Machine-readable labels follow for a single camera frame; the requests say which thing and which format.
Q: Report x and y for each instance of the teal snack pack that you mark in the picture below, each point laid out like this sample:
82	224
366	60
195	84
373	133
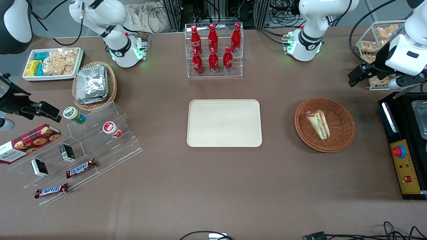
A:
42	56
39	70

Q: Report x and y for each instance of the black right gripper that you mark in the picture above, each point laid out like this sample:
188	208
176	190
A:
13	102

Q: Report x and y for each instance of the red tartan cookie box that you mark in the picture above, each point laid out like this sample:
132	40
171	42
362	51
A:
28	143

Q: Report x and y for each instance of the clear acrylic stepped display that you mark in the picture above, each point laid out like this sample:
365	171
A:
100	150

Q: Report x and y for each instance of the black sealing machine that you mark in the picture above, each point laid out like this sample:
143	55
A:
400	133

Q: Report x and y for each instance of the clear acrylic bottle rack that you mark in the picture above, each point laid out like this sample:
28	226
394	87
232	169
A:
213	75

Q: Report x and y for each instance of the silver foil packet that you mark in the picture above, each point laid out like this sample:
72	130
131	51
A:
91	81
96	100

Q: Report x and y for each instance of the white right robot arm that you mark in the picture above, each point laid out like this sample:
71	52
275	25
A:
115	20

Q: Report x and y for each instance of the beige plastic serving tray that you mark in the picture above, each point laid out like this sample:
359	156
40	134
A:
224	123

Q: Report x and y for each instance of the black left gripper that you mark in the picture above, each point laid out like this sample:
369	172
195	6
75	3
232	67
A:
377	62

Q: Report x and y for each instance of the triangle sandwich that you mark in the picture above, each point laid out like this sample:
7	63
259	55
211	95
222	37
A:
319	124

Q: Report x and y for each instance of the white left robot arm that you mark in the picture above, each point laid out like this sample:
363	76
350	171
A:
312	30

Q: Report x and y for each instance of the brown round wicker basket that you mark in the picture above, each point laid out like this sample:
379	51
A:
340	130

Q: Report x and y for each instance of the clear bag of rice crackers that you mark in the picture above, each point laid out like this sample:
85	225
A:
60	61

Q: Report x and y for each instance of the white rectangular snack tray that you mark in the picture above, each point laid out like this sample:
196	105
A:
50	78

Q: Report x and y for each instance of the yellow snack pack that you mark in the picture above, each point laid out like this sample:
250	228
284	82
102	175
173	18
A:
32	68

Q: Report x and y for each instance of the small black carton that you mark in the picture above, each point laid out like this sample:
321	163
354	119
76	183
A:
39	167
67	152

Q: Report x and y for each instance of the red lid snack cup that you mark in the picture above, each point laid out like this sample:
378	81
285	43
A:
111	129

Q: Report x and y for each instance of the red emergency stop button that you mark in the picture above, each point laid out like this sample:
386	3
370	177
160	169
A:
399	151

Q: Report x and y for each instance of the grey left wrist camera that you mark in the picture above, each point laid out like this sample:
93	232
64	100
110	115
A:
402	82

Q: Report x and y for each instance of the light oval wicker basket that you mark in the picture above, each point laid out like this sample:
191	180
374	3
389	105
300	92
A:
111	86

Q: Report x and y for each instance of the clear box of snack bags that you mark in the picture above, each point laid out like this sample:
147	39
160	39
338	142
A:
365	50

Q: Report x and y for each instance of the clear bag of fried snacks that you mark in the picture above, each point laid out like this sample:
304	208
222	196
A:
368	46
387	32

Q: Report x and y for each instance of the aluminium frame post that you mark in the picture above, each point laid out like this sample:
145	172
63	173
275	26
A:
262	13
171	15

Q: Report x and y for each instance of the green lid snack cup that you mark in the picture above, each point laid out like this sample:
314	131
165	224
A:
74	115

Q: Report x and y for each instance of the red cola bottle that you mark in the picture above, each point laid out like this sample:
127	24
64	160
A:
197	64
236	37
195	40
212	38
228	61
214	62

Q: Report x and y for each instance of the clear plastic container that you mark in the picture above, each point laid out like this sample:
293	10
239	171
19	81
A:
421	116

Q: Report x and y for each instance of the yellow control panel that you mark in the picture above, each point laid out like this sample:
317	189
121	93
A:
405	173

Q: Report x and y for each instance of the brown snickers bar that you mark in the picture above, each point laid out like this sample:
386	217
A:
81	168
51	190

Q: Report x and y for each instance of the white plug adapter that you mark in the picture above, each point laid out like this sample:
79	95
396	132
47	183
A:
217	236

